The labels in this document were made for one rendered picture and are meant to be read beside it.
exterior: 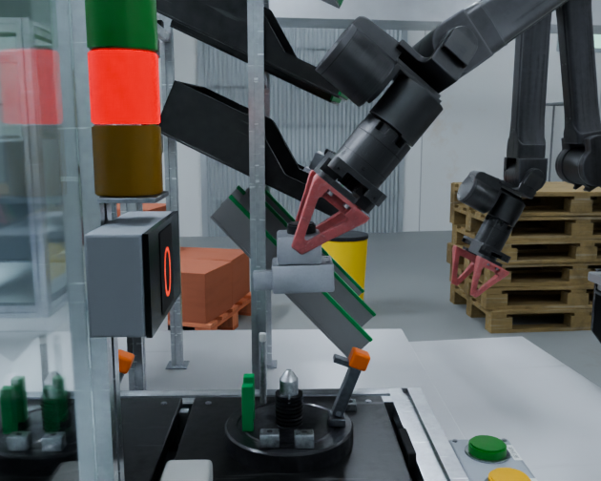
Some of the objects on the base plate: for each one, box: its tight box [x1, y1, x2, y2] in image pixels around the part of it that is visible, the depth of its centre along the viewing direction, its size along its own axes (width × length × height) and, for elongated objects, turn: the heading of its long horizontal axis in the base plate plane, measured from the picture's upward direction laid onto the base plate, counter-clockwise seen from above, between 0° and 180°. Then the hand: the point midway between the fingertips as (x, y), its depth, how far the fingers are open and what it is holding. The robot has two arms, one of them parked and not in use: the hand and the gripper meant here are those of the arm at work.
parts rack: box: [116, 0, 278, 390], centre depth 102 cm, size 21×36×80 cm
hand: (300, 240), depth 68 cm, fingers closed on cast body, 4 cm apart
